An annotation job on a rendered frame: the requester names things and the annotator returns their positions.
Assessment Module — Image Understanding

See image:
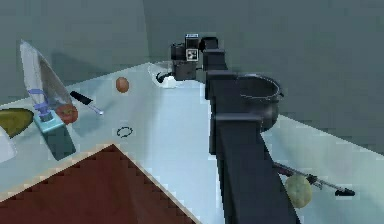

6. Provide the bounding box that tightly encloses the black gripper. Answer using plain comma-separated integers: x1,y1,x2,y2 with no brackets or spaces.
155,42,198,84

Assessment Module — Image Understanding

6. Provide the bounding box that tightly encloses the black cooking pot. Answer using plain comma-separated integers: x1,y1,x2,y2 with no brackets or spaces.
237,73,285,133

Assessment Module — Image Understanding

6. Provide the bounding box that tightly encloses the green round dish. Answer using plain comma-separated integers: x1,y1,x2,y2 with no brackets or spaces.
0,107,35,139

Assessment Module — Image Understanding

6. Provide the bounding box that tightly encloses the brown egg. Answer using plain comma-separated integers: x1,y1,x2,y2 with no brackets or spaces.
115,76,130,94

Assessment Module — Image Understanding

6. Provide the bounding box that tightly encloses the red tomato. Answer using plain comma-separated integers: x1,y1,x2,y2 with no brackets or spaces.
55,103,79,125

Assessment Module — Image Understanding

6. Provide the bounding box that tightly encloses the teal spray bottle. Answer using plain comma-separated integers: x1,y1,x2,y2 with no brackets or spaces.
27,88,77,162

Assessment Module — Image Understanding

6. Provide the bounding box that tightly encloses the grey pointed blade shape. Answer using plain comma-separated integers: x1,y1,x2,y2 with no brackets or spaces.
19,39,73,108

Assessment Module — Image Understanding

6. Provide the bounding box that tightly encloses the pale green potato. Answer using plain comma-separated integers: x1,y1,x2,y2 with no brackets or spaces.
284,174,314,210

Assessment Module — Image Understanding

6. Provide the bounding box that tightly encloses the black long utensil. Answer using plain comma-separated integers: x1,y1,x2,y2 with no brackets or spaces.
272,161,356,197

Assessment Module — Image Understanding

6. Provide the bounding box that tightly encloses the black ring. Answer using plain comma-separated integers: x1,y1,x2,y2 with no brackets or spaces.
116,126,134,139

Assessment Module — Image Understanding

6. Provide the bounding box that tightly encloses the black handled knife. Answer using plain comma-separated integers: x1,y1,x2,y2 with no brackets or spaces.
69,90,105,116

